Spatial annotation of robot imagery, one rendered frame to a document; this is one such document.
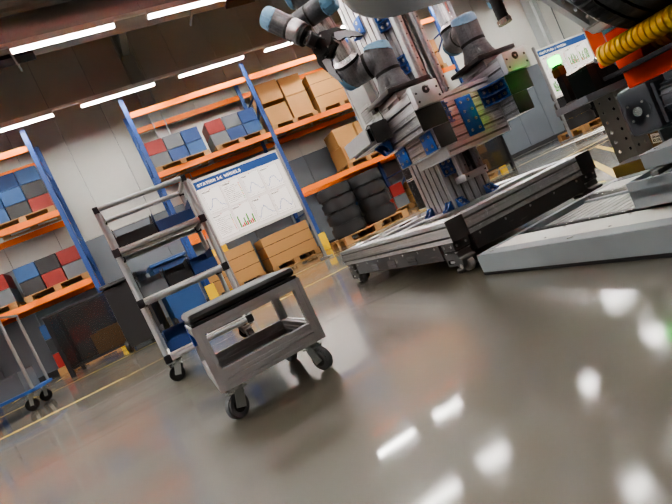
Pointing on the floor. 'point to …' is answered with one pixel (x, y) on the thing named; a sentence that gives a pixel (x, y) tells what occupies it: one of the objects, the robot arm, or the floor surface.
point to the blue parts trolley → (24, 384)
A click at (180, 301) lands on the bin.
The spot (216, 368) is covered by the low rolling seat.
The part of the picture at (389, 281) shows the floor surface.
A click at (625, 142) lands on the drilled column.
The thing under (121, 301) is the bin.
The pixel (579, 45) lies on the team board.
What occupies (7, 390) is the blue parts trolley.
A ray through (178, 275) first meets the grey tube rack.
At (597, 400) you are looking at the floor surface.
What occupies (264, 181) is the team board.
